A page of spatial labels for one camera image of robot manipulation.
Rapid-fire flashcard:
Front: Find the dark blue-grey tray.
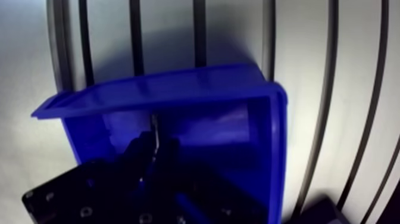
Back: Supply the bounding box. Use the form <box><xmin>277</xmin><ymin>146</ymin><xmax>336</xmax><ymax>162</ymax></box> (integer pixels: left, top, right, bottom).
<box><xmin>289</xmin><ymin>195</ymin><xmax>343</xmax><ymax>224</ymax></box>

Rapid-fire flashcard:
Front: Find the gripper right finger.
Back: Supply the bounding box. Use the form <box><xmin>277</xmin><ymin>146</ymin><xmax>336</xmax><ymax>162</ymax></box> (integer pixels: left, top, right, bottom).
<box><xmin>146</xmin><ymin>137</ymin><xmax>270</xmax><ymax>224</ymax></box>

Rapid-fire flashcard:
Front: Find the steel bolt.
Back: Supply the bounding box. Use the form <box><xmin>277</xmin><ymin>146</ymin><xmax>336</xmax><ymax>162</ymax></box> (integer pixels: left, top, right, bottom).
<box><xmin>151</xmin><ymin>113</ymin><xmax>161</xmax><ymax>165</ymax></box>

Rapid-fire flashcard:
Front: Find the blue bin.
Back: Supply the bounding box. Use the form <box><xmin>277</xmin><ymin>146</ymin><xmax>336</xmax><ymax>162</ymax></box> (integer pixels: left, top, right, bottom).
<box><xmin>30</xmin><ymin>63</ymin><xmax>289</xmax><ymax>224</ymax></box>

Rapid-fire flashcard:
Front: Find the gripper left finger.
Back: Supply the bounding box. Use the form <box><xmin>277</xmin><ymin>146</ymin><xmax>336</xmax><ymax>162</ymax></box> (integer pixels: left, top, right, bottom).
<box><xmin>21</xmin><ymin>131</ymin><xmax>157</xmax><ymax>224</ymax></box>

